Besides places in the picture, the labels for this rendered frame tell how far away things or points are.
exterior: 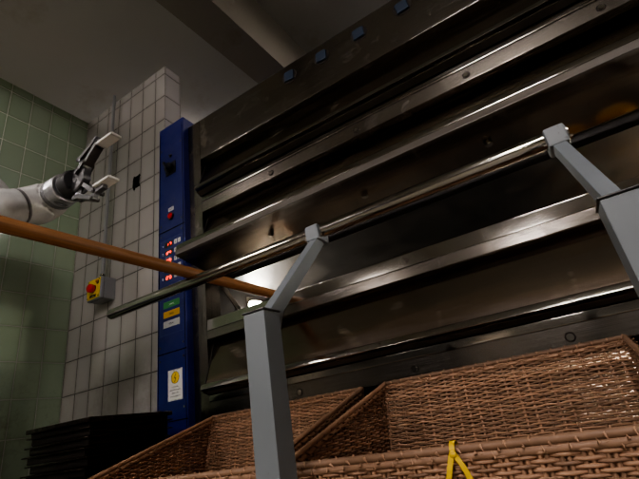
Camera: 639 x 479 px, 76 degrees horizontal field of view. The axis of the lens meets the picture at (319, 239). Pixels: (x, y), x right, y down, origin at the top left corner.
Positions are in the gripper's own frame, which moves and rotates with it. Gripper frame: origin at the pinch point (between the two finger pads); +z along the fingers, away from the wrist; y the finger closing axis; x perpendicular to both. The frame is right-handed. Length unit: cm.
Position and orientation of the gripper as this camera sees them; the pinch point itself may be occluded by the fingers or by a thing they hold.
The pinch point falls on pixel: (112, 157)
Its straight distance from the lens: 122.1
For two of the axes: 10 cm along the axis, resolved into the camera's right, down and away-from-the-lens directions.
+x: -5.2, -2.7, -8.1
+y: 1.5, 9.0, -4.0
